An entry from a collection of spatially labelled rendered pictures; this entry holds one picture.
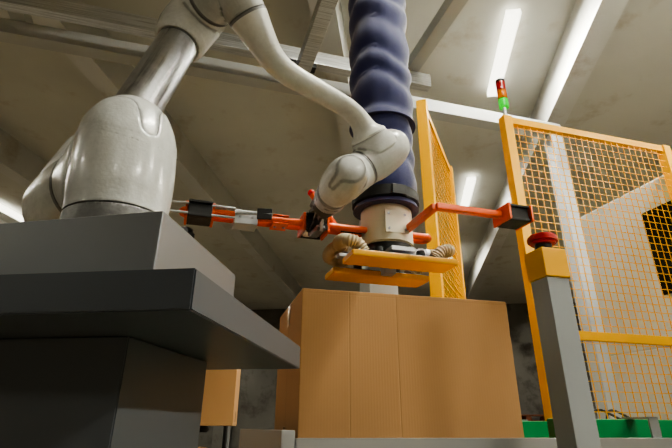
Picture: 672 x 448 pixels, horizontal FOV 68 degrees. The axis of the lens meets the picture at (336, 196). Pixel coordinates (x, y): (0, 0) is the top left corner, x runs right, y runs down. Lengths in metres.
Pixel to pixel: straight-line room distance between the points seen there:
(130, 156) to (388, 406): 0.88
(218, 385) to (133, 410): 2.09
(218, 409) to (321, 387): 1.47
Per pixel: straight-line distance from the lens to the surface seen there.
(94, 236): 0.68
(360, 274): 1.64
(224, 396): 2.74
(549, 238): 1.29
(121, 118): 0.86
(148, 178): 0.82
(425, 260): 1.53
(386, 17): 2.03
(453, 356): 1.45
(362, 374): 1.35
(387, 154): 1.33
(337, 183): 1.23
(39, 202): 1.00
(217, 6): 1.31
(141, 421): 0.69
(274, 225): 1.55
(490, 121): 4.73
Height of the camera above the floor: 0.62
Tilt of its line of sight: 25 degrees up
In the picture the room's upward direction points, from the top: straight up
